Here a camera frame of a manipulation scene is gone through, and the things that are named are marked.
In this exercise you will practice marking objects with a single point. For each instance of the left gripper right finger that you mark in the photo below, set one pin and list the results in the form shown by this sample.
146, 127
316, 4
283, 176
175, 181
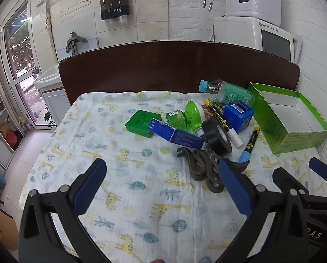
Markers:
287, 240

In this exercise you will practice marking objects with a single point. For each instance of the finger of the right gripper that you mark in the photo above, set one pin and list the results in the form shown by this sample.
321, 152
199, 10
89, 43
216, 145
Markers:
319, 167
285, 181

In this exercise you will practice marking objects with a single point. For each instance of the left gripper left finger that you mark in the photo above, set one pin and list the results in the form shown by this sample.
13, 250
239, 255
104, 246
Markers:
39, 240

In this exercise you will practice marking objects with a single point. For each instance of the black electrical tape roll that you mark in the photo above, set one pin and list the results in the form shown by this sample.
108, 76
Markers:
216, 136

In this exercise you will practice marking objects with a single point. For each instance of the blue plastic square box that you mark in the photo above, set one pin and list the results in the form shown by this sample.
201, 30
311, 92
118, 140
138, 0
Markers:
238, 115

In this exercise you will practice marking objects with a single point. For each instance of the dark rubber snake toy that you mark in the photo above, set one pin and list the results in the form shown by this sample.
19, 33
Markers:
204, 167

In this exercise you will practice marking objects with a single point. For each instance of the red playing card box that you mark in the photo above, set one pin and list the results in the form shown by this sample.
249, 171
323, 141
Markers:
209, 112

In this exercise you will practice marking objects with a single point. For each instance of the blue medicine carton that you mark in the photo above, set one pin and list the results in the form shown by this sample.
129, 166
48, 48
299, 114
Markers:
177, 136

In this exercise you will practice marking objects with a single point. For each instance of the small green box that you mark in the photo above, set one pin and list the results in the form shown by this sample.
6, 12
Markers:
139, 123

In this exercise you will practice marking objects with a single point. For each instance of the cardboard box on floor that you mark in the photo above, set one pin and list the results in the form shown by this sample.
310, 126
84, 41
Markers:
8, 232

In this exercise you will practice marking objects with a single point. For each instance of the marker with blue cap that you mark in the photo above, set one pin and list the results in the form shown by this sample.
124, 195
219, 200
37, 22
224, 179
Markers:
246, 154

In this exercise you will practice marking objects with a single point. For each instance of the green open cardboard box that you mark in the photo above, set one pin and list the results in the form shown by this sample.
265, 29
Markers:
289, 122

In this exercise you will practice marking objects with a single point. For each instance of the marker with white cap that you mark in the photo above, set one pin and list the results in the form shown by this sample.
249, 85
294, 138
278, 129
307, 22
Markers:
234, 137

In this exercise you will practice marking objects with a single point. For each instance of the clear bottle green label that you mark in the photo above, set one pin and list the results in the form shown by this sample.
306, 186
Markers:
225, 92

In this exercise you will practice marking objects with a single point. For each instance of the giraffe print white cloth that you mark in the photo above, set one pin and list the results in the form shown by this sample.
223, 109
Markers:
148, 208

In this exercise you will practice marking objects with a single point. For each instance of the white shelf unit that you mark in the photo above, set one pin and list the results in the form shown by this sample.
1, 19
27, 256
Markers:
10, 136

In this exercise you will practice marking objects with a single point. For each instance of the white appliance with screen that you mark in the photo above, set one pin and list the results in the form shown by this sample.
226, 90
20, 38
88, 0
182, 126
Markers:
259, 35

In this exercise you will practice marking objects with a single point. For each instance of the white sink cabinet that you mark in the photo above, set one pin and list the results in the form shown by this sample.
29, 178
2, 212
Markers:
53, 93

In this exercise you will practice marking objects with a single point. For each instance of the dark brown headboard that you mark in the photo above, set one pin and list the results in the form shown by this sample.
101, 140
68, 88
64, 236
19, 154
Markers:
172, 65

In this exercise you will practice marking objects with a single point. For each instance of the grey faucet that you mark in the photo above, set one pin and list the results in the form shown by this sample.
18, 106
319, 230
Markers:
72, 42

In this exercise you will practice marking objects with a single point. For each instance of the glass door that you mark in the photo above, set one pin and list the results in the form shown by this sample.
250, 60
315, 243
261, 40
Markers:
20, 64

